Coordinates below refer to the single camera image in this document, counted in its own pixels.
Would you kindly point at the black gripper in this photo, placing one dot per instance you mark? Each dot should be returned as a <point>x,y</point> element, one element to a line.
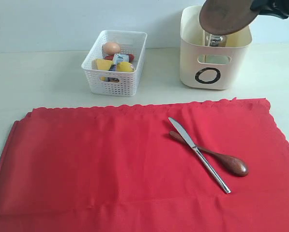
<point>277,8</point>

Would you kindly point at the brown wooden plate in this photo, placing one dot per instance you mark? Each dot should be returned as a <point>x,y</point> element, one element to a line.
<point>224,17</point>

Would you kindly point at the stainless steel cup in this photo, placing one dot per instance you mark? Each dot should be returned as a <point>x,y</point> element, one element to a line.
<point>218,40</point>

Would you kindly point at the wooden chopstick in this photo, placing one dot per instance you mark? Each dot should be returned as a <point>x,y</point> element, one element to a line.
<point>208,39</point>
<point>204,44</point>

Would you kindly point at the white ceramic bowl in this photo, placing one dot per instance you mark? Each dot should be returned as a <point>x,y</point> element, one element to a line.
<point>214,59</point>

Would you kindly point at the red sausage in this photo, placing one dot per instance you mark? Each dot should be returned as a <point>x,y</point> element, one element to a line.
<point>124,57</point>

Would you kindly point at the silver table knife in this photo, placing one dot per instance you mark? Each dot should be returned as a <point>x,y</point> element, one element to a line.
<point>186,137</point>

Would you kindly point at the yellow lemon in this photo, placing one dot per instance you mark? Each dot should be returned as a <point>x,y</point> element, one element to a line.
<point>125,66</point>

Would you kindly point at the blue white milk carton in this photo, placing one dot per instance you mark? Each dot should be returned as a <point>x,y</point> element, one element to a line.
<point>113,67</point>

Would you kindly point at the brown egg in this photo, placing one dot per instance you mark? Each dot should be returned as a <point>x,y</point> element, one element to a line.
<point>111,48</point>

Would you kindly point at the yellow cheese wedge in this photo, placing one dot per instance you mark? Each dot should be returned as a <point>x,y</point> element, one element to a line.
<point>101,64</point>

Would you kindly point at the cream plastic bin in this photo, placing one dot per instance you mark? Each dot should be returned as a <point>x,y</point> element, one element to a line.
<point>203,75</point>

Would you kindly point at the dark wooden spoon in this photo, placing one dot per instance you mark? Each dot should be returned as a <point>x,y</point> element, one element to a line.
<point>234,166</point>

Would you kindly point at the white perforated plastic basket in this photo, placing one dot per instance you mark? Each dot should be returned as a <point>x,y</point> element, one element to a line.
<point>131,42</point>

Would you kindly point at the red table cloth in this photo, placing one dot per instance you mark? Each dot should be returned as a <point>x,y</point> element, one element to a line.
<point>111,169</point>

